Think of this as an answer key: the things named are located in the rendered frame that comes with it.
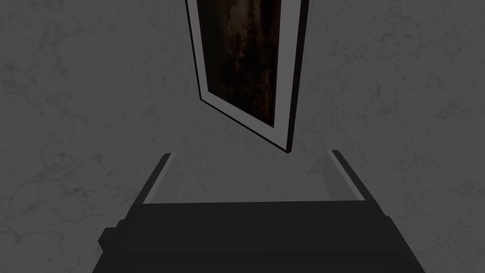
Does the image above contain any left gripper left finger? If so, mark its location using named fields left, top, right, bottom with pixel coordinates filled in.
left=136, top=152, right=179, bottom=205

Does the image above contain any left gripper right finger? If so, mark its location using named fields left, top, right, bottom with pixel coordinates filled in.
left=323, top=149, right=376, bottom=203

